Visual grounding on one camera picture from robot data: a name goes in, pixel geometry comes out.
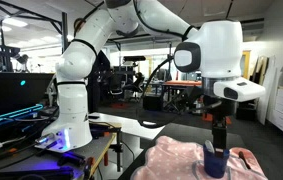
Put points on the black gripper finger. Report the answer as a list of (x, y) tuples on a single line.
[(223, 135), (216, 133)]

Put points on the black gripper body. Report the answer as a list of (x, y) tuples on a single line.
[(220, 108)]

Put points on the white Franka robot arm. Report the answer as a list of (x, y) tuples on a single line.
[(76, 100)]

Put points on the blue plastic cup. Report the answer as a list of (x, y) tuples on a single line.
[(216, 165)]

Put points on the pink polka dot apron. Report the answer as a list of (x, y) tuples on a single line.
[(171, 160)]

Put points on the orange floor mat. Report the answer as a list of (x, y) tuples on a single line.
[(207, 117)]

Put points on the black floor crate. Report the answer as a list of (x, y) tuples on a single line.
[(246, 114)]

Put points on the black table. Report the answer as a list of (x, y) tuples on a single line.
[(181, 130)]

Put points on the orange background table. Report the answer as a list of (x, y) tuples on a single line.
[(181, 83)]

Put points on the black cube case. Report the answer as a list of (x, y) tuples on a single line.
[(152, 102)]

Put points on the black office chair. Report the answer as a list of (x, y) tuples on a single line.
[(134, 86)]

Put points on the white table top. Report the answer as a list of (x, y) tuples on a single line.
[(127, 125)]

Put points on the cyan LED strip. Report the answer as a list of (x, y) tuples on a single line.
[(11, 115)]

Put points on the black computer monitor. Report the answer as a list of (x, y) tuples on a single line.
[(11, 91)]

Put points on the black studio light rig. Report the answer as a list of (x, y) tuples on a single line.
[(2, 55)]

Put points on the boards leaning on wall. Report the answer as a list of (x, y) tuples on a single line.
[(264, 80)]

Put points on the black camera on stand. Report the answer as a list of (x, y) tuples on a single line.
[(134, 58)]

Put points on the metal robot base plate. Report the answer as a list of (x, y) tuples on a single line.
[(97, 143)]

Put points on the black frame pole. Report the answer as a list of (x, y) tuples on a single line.
[(64, 31)]

